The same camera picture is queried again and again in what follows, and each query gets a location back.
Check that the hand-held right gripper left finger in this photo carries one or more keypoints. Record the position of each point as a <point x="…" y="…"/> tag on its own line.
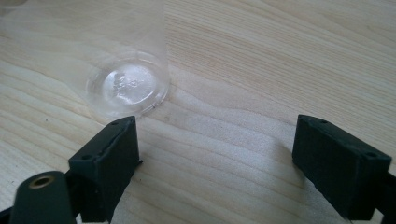
<point x="106" y="168"/>

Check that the clear plastic cup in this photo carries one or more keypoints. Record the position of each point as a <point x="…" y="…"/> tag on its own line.
<point x="130" y="85"/>

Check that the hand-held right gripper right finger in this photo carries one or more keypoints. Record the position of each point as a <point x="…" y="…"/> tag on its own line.
<point x="336" y="165"/>

